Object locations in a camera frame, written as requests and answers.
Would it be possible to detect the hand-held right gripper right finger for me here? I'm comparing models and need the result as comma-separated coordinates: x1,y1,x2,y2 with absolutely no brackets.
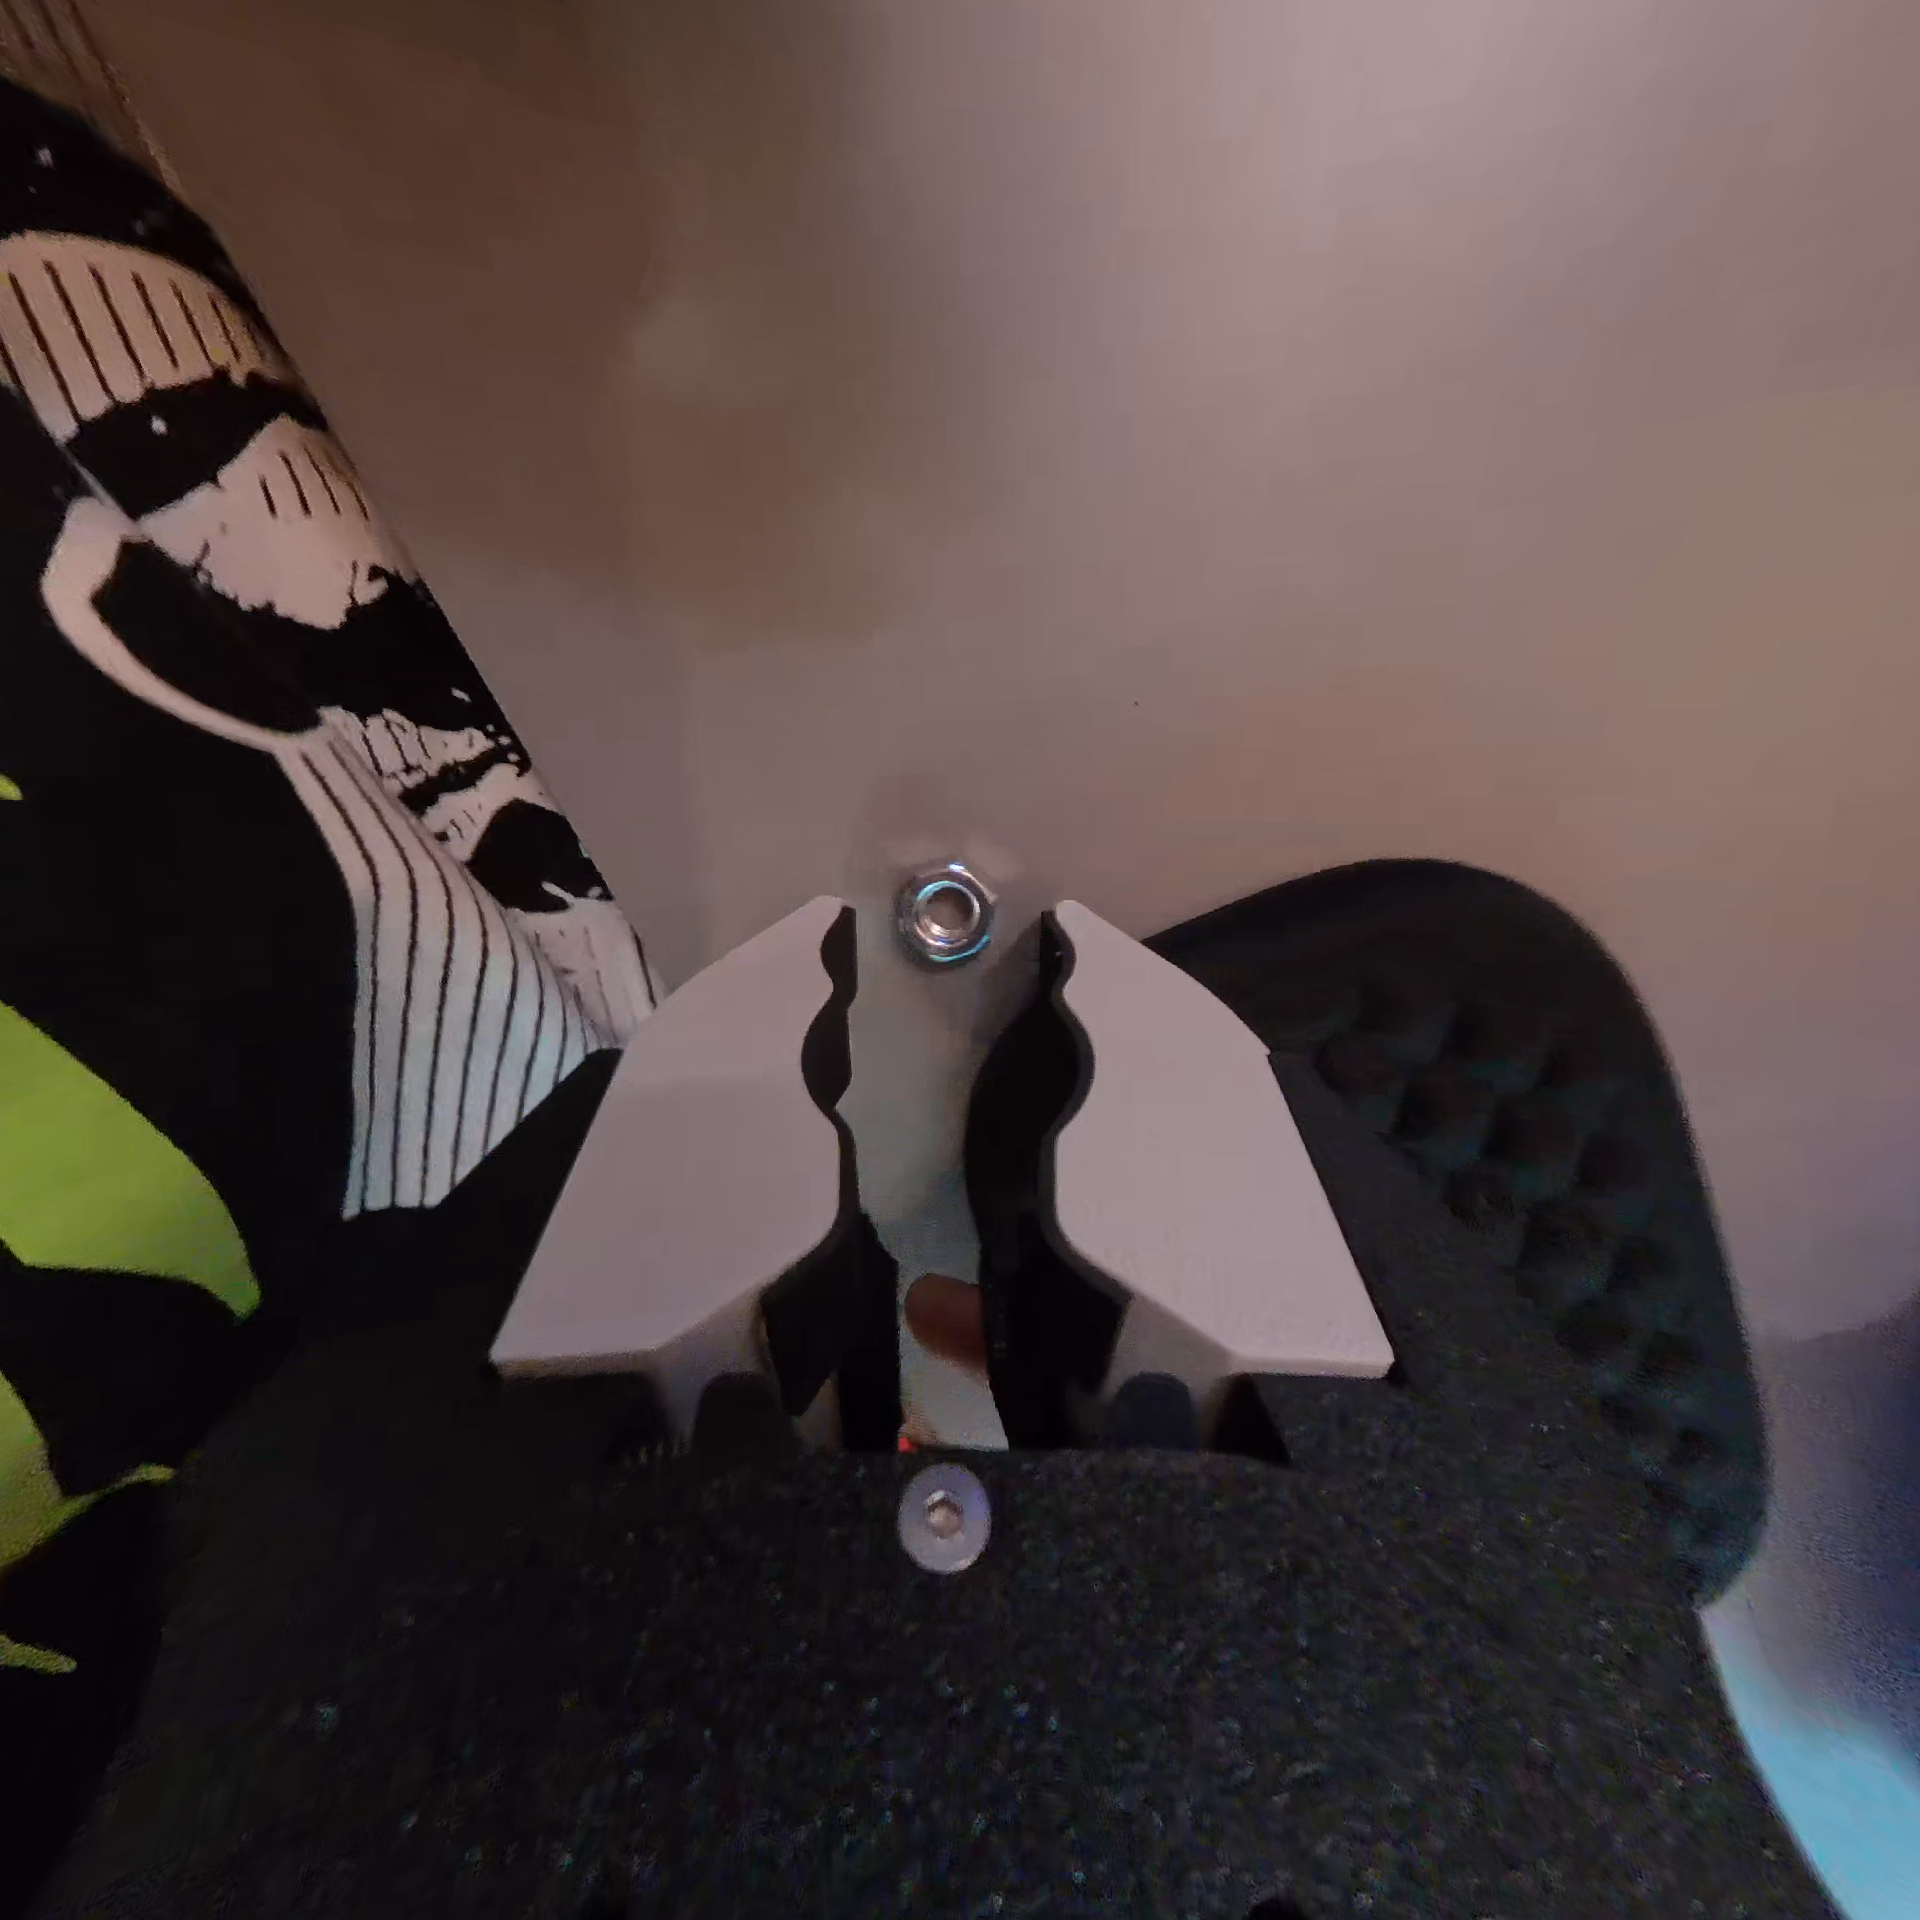
966,897,1397,1383

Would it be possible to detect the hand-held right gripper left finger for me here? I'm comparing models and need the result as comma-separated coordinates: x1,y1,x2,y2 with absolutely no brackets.
492,895,869,1379

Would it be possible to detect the black honeycomb wrist pad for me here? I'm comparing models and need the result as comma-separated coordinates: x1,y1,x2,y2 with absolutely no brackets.
1148,856,1764,1607

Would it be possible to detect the silver hex nut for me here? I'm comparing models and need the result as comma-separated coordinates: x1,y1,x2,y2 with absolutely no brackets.
893,862,1002,971

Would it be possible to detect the person's right hand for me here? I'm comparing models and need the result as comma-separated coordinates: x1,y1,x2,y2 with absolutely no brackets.
903,1270,984,1372

